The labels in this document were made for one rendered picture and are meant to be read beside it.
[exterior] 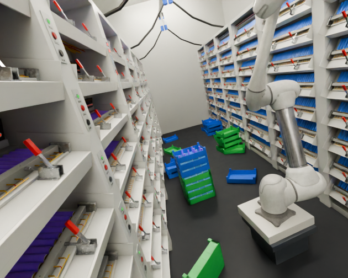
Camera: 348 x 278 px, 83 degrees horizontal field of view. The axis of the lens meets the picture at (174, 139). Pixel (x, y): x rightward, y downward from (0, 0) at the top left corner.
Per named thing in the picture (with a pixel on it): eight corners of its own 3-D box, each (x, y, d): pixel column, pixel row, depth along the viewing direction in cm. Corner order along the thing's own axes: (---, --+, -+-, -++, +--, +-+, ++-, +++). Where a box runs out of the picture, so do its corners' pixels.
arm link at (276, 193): (256, 201, 136) (252, 174, 129) (281, 194, 136) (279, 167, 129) (268, 217, 121) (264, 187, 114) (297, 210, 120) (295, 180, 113)
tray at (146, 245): (153, 198, 140) (153, 186, 138) (150, 279, 82) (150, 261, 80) (124, 198, 139) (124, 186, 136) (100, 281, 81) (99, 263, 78)
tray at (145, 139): (149, 143, 202) (149, 131, 198) (146, 168, 144) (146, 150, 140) (129, 143, 200) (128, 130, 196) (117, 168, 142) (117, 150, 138)
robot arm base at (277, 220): (267, 197, 145) (267, 191, 143) (297, 213, 125) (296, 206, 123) (249, 209, 138) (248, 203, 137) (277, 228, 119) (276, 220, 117)
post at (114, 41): (167, 194, 231) (118, 33, 180) (167, 199, 222) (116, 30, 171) (151, 199, 230) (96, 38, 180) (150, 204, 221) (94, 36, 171)
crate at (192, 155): (200, 148, 211) (198, 142, 209) (206, 154, 192) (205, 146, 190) (173, 157, 207) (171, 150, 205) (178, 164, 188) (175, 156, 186)
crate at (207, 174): (204, 168, 218) (203, 161, 216) (211, 175, 199) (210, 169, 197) (179, 177, 214) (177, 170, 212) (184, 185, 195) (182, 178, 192)
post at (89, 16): (171, 241, 164) (94, 4, 113) (172, 250, 155) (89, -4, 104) (148, 247, 163) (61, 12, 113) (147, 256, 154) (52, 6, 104)
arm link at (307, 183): (284, 198, 133) (316, 190, 133) (299, 206, 117) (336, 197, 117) (257, 87, 133) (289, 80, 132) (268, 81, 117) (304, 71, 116)
